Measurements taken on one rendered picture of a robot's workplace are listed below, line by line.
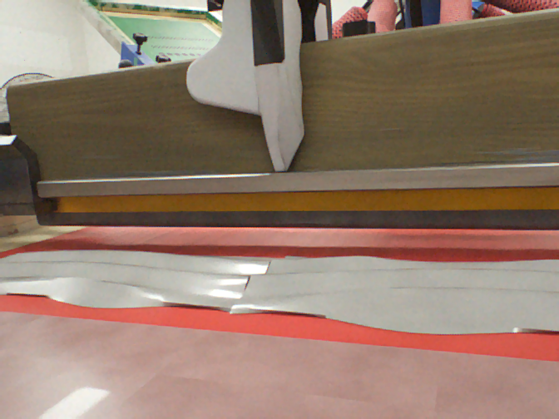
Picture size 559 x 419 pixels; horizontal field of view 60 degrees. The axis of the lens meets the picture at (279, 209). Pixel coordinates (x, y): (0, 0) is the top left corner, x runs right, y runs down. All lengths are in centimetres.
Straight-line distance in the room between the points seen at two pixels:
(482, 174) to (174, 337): 15
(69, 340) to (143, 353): 3
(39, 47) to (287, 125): 527
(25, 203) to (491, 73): 29
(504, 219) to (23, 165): 29
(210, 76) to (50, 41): 535
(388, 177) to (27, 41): 523
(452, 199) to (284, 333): 13
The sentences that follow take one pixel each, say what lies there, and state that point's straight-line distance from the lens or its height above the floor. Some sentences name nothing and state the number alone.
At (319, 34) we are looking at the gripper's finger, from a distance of 29.
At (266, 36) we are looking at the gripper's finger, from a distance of 24.
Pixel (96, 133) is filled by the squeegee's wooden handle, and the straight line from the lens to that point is 33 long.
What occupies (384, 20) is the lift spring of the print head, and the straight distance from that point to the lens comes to 89.
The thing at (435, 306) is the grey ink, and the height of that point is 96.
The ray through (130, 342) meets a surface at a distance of 17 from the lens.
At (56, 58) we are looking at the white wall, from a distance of 561.
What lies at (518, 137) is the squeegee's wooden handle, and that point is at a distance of 24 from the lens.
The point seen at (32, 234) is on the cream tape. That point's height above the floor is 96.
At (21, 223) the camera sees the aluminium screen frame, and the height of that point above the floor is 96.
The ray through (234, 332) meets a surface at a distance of 17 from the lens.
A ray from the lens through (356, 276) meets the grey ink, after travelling 19.
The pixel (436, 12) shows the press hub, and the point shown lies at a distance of 109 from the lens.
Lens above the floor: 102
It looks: 10 degrees down
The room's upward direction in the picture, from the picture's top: 5 degrees counter-clockwise
